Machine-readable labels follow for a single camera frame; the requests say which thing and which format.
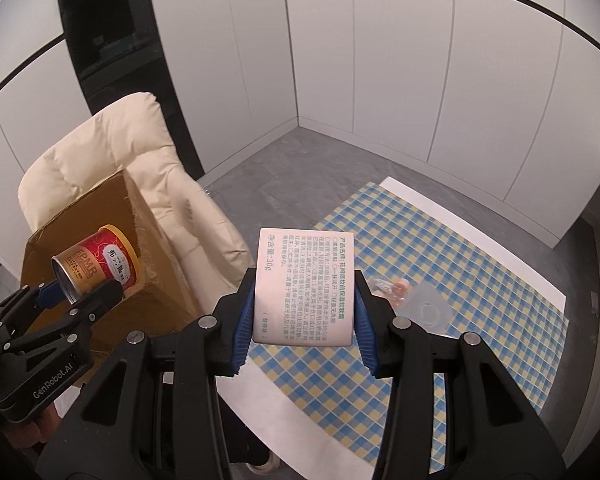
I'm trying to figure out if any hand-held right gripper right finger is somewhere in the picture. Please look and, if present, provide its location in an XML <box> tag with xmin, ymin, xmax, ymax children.
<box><xmin>352</xmin><ymin>270</ymin><xmax>566</xmax><ymax>480</ymax></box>

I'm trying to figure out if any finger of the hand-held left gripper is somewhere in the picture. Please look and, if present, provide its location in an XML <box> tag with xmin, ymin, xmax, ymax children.
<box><xmin>0</xmin><ymin>280</ymin><xmax>63</xmax><ymax>333</ymax></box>
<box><xmin>2</xmin><ymin>280</ymin><xmax>126</xmax><ymax>356</ymax></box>

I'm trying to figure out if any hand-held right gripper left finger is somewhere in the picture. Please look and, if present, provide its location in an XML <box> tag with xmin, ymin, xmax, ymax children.
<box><xmin>37</xmin><ymin>267</ymin><xmax>261</xmax><ymax>480</ymax></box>

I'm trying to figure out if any red tin can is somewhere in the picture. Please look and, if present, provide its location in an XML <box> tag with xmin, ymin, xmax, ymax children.
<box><xmin>51</xmin><ymin>225</ymin><xmax>142</xmax><ymax>305</ymax></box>

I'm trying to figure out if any translucent plastic container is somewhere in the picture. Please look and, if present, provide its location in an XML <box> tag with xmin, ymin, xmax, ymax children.
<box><xmin>395</xmin><ymin>280</ymin><xmax>453</xmax><ymax>333</ymax></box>

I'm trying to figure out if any white printed carton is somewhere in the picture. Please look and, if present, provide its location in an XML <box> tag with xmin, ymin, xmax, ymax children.
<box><xmin>252</xmin><ymin>228</ymin><xmax>356</xmax><ymax>347</ymax></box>

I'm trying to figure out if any brown cardboard box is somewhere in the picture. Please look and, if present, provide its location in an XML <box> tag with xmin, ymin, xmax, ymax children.
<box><xmin>20</xmin><ymin>170</ymin><xmax>201</xmax><ymax>356</ymax></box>

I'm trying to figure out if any person's left hand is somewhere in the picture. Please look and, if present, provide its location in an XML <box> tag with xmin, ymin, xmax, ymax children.
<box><xmin>10</xmin><ymin>404</ymin><xmax>62</xmax><ymax>453</ymax></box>

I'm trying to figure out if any blue yellow checkered tablecloth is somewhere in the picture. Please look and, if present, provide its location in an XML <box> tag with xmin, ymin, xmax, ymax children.
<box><xmin>247</xmin><ymin>183</ymin><xmax>570</xmax><ymax>466</ymax></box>

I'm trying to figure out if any white shoe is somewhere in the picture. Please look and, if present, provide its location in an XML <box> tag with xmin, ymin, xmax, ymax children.
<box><xmin>245</xmin><ymin>452</ymin><xmax>273</xmax><ymax>473</ymax></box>

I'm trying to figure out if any cream padded chair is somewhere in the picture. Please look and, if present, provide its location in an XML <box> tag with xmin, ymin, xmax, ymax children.
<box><xmin>17</xmin><ymin>91</ymin><xmax>256</xmax><ymax>326</ymax></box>

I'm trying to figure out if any dark glass door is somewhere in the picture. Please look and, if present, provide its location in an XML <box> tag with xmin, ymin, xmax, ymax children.
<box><xmin>55</xmin><ymin>0</ymin><xmax>206</xmax><ymax>181</ymax></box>

